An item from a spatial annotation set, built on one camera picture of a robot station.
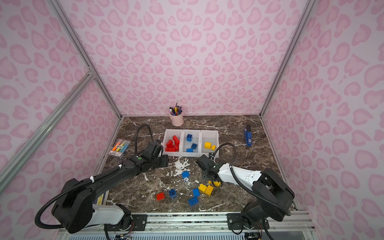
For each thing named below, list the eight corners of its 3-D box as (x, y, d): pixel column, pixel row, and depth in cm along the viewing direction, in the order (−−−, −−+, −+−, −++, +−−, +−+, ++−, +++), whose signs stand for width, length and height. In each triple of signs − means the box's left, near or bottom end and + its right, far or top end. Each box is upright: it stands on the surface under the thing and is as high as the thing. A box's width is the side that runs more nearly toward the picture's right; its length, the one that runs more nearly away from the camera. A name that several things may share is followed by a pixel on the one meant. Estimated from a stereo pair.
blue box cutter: (245, 146, 104) (247, 142, 101) (243, 128, 115) (245, 124, 111) (251, 146, 104) (253, 143, 100) (249, 128, 114) (250, 124, 111)
